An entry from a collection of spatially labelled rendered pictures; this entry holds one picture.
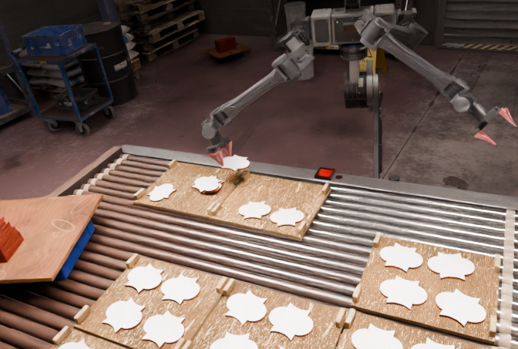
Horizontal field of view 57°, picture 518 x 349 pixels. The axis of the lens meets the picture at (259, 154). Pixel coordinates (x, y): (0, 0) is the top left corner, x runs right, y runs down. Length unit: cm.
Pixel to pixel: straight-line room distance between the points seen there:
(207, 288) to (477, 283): 88
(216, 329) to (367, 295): 49
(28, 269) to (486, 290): 154
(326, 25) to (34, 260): 162
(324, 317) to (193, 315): 42
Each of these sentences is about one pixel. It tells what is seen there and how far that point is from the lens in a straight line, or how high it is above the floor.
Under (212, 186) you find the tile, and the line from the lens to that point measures 216.
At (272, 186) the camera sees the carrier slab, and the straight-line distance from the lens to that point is 213.
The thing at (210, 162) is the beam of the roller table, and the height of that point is 91.
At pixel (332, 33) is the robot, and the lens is 240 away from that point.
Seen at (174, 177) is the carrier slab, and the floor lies 94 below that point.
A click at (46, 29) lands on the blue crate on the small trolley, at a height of 103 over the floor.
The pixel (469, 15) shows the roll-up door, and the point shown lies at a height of 41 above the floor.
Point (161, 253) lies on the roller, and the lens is 194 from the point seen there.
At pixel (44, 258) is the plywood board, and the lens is 194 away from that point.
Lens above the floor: 213
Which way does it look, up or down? 30 degrees down
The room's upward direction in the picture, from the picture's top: 8 degrees counter-clockwise
